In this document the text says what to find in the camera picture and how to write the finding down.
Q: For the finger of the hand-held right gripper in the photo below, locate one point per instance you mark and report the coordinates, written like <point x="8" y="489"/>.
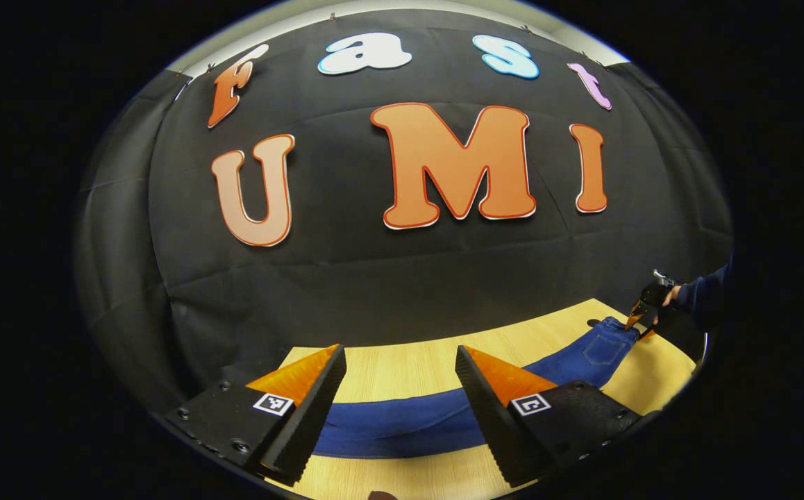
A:
<point x="634" y="316"/>

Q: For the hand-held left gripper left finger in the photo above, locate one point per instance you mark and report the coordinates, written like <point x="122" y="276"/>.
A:
<point x="312" y="417"/>

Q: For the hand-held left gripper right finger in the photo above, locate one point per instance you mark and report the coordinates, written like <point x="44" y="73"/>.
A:
<point x="492" y="417"/>

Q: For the blue jeans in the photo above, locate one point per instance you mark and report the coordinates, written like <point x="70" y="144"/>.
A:
<point x="416" y="420"/>

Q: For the black backdrop cloth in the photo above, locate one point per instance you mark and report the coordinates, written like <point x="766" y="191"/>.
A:
<point x="374" y="285"/>

